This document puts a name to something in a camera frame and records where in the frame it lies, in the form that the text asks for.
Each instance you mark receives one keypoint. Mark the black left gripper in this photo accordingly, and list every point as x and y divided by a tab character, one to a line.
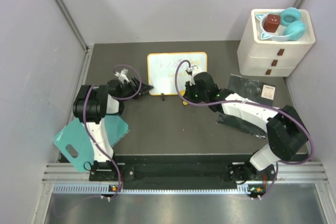
135	88

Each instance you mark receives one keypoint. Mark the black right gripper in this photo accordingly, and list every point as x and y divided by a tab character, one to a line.
188	95

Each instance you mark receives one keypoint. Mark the yellow framed whiteboard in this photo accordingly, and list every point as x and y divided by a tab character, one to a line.
162	68

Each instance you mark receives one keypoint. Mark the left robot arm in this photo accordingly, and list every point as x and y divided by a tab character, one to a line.
91	106

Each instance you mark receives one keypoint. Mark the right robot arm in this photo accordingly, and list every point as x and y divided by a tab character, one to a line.
284	128

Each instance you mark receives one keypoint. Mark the black sheet with white label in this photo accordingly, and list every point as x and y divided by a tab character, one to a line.
252	89

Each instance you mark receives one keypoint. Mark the white three-drawer organizer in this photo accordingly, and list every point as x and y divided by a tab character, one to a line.
267	58

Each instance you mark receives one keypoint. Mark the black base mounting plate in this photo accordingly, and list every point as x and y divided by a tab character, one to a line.
178	172

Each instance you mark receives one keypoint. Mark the teal cutting board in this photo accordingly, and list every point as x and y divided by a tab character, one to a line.
74	142

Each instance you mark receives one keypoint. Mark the brown cube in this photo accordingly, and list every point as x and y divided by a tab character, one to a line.
271	23

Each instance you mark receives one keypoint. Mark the teal white cat-ear headphones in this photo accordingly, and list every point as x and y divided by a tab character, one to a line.
290	19

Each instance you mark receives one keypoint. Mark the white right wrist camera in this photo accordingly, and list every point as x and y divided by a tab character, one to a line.
193	71

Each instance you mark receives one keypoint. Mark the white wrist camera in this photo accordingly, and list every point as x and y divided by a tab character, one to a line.
122	76
193	71

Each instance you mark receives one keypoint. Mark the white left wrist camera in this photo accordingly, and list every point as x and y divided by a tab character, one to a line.
122	76

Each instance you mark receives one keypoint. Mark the grey slotted cable duct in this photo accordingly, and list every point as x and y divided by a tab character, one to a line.
106	189

